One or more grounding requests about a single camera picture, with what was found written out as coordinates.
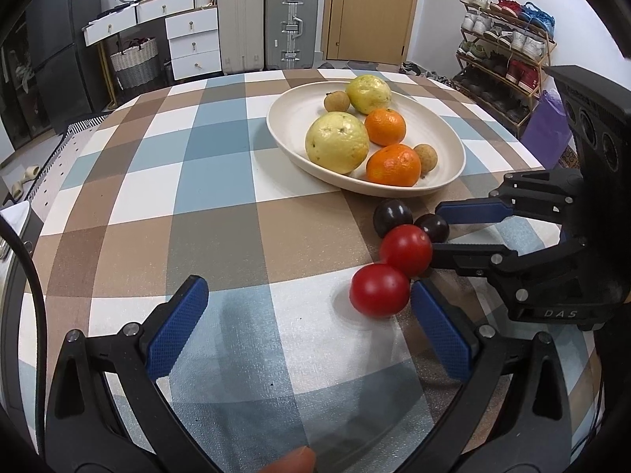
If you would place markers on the dark purple plum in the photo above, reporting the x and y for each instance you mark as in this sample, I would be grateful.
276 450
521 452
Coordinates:
434 227
392 216

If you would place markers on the beige slippers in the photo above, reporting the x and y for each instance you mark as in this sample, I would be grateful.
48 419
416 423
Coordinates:
24 180

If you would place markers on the dark grey fridge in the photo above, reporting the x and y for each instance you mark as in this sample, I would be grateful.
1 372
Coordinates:
59 49

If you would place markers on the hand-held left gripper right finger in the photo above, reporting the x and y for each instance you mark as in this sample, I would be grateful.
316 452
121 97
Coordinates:
443 330

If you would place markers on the group of shoes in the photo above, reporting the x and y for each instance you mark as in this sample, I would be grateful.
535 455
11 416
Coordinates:
512 24

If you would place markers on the wooden shoe rack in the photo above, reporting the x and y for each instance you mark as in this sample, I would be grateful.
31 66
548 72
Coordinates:
493 83

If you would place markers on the wicker basket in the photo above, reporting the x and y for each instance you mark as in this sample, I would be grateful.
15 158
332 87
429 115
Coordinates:
135 64

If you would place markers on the beige suitcase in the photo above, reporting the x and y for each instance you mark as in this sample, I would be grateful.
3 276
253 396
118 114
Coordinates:
241 24

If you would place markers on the scattered sneakers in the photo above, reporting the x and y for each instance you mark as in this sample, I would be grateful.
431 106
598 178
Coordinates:
409 68

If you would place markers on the orange tangerine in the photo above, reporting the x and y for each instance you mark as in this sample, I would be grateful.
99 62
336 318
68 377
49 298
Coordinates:
394 165
385 127

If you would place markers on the yellow-green guava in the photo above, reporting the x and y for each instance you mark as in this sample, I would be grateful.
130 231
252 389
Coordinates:
368 93
337 143

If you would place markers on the cream round plate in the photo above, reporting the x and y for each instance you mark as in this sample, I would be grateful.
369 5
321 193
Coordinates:
300 128

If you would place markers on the person's left hand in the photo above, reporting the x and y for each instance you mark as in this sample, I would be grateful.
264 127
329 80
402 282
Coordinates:
291 460

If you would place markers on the checked tablecloth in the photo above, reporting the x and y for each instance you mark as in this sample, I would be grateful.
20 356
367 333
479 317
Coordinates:
197 217

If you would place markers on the red tomato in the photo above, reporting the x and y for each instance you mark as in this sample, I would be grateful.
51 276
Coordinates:
379 290
406 251

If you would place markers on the small brown longan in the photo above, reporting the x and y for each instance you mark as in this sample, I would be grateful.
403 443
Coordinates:
425 157
336 102

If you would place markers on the patterned floor rug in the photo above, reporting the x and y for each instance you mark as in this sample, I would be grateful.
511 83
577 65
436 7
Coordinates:
84 123

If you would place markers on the silver suitcase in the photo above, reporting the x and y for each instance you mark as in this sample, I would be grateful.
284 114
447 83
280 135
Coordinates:
292 24

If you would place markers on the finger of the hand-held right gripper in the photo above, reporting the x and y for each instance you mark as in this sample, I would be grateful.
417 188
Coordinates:
473 212
468 254

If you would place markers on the purple bag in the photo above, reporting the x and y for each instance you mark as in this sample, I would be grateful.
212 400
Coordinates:
547 128

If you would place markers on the wooden door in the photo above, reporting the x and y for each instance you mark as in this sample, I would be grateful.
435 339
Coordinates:
369 10

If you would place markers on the dark glass wardrobe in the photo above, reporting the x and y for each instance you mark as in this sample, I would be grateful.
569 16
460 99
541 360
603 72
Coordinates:
17 88

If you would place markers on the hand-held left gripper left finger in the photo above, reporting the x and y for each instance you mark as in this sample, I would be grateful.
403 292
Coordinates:
177 325

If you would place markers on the white drawer desk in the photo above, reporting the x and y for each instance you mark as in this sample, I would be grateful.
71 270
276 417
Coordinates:
192 39

